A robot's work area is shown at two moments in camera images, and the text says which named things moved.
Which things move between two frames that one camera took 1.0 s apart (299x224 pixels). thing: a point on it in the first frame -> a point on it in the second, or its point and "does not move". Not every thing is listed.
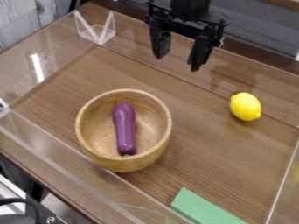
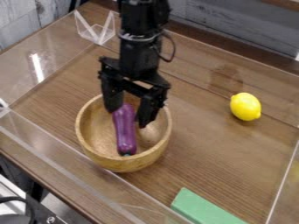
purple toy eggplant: x=124 y=120 does not move
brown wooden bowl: x=94 y=129 does not move
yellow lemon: x=245 y=106 does not move
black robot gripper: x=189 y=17 -> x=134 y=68
